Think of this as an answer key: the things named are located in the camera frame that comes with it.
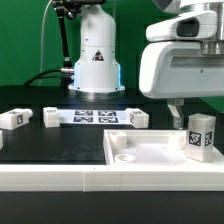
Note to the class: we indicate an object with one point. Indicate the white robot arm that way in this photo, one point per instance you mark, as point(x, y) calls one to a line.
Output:
point(98, 73)

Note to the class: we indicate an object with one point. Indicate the white front fence wall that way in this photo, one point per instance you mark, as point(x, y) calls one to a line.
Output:
point(90, 178)

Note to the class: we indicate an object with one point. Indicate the white square table top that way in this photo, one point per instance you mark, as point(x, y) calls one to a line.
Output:
point(151, 147)

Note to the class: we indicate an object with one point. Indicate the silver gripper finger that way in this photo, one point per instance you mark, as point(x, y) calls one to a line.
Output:
point(175, 107)

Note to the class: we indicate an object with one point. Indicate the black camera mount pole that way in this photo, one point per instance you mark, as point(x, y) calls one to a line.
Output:
point(69, 9)

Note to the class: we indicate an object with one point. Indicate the white marker base sheet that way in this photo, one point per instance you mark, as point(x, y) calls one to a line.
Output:
point(96, 117)

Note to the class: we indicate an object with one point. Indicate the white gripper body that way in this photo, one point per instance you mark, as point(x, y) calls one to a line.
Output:
point(173, 65)

